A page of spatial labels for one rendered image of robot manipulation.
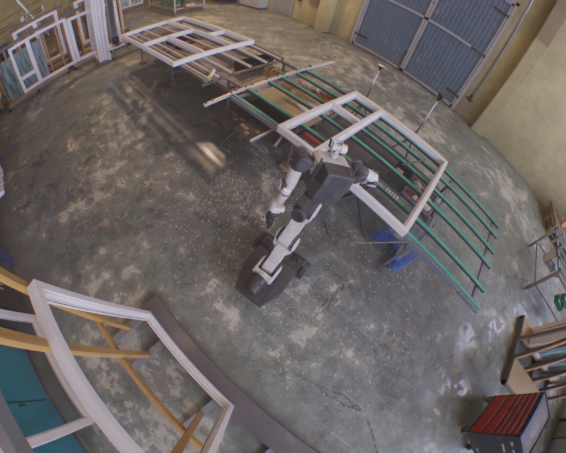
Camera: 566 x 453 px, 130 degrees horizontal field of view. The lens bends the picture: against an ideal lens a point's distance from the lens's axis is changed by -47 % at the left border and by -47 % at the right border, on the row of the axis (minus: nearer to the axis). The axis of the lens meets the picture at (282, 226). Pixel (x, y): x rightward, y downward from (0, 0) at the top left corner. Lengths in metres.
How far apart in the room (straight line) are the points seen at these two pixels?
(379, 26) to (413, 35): 1.12
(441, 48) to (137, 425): 9.48
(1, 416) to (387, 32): 9.12
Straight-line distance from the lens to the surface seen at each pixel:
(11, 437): 0.82
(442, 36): 8.15
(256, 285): 2.12
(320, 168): 1.62
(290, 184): 1.69
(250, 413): 2.42
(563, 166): 8.94
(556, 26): 7.93
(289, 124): 2.46
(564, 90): 8.38
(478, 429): 3.62
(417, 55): 8.36
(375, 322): 2.79
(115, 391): 2.73
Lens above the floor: 2.39
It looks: 60 degrees down
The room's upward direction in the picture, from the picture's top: 20 degrees clockwise
